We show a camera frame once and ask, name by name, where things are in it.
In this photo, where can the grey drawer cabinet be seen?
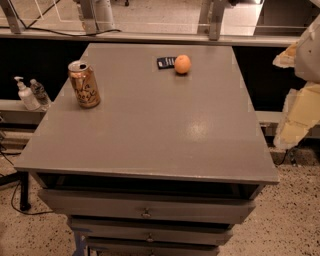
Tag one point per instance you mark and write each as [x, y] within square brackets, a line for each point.
[155, 132]

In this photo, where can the gold soda can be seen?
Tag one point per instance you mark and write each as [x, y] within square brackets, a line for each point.
[84, 84]

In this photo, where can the black table leg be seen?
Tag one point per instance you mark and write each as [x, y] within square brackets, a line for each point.
[24, 191]

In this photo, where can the metal frame post right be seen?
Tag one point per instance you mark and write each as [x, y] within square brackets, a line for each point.
[210, 19]

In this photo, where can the white pump sanitizer bottle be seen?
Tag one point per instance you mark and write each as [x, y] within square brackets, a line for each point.
[26, 95]

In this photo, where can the grey low shelf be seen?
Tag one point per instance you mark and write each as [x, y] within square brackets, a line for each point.
[15, 112]

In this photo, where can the metal frame post left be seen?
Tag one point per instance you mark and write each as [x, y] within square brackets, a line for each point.
[96, 15]

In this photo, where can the clear plastic water bottle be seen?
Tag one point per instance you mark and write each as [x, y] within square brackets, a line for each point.
[40, 92]

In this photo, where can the grey drawer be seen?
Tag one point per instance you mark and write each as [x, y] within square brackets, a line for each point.
[151, 249]
[147, 207]
[150, 232]

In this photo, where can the orange fruit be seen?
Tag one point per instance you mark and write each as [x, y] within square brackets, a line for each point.
[182, 64]

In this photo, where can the dark blue snack packet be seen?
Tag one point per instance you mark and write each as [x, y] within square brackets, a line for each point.
[165, 62]

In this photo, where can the metal frame post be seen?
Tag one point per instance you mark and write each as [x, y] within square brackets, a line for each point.
[96, 15]
[210, 19]

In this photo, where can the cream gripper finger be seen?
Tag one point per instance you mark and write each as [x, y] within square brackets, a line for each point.
[301, 112]
[286, 59]

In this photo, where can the middle grey drawer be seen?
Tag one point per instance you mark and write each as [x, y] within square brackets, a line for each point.
[150, 232]

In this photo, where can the top grey drawer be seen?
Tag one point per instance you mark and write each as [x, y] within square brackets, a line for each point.
[147, 207]

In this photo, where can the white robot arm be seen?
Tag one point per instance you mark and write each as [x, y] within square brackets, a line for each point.
[307, 60]

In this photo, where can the bottom grey drawer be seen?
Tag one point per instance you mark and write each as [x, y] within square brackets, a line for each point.
[151, 249]

